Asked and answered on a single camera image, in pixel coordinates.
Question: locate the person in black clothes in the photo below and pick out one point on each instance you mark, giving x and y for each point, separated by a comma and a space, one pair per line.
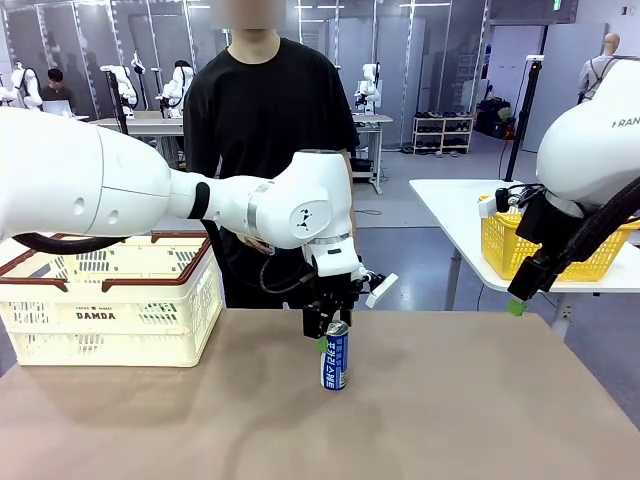
260, 110

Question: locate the silver laptop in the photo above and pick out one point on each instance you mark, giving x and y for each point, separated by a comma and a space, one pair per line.
56, 107

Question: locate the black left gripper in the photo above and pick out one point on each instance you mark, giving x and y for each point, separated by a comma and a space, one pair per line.
337, 290

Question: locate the person's right hand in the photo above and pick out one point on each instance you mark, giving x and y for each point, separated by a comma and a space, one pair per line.
255, 246

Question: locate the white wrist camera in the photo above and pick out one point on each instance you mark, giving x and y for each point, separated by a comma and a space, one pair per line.
487, 207
381, 291

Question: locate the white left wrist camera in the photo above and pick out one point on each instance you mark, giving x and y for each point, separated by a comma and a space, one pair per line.
381, 291

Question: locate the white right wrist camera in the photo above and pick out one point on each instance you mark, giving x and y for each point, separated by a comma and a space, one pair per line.
487, 207

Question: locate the long beige background table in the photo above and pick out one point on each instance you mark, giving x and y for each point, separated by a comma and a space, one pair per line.
150, 122

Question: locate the white shoe rack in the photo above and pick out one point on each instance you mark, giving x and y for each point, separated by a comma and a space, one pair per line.
442, 131

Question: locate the black camera stand pole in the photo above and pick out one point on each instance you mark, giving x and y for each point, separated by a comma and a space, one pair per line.
525, 100

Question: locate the pile of black bags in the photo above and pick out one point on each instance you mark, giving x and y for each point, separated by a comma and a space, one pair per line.
492, 117

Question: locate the seated person dark shirt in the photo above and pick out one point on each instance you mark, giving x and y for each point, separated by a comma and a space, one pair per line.
57, 90

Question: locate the black tripod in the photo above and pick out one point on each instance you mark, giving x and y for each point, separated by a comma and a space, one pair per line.
116, 100

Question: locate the white background desk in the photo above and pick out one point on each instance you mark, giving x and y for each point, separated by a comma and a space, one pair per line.
372, 119

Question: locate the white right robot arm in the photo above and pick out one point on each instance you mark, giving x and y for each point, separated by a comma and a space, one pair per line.
590, 150

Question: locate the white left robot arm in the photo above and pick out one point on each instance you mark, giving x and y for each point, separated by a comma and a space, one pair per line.
125, 175

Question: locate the yellow plastic basket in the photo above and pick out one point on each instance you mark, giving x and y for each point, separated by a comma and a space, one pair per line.
505, 250

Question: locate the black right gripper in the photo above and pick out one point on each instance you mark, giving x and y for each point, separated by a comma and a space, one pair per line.
532, 220

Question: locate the blue Pocari Sweat can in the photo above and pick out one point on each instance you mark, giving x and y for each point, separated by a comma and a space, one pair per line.
335, 365

